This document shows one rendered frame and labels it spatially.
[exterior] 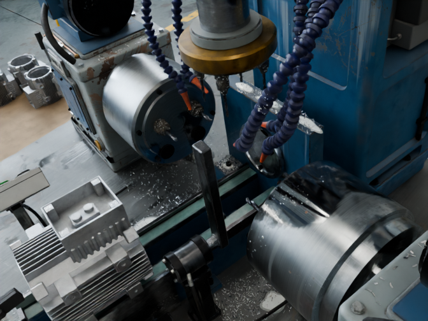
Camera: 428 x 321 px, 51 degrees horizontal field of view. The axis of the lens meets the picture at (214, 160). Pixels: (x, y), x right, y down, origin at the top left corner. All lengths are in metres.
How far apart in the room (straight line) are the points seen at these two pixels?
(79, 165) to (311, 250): 0.96
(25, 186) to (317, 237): 0.65
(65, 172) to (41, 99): 1.73
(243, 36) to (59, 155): 0.94
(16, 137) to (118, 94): 1.91
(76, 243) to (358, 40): 0.62
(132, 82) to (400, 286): 0.75
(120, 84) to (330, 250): 0.68
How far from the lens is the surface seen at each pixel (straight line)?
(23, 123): 3.09
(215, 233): 0.86
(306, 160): 0.93
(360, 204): 0.73
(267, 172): 1.07
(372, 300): 0.64
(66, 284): 0.83
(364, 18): 0.85
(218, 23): 0.78
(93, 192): 0.90
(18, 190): 1.07
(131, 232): 0.84
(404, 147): 1.19
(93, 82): 1.24
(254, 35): 0.80
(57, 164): 1.54
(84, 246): 0.83
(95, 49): 1.27
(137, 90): 1.08
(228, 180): 1.12
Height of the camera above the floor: 1.71
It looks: 42 degrees down
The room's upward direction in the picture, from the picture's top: 11 degrees counter-clockwise
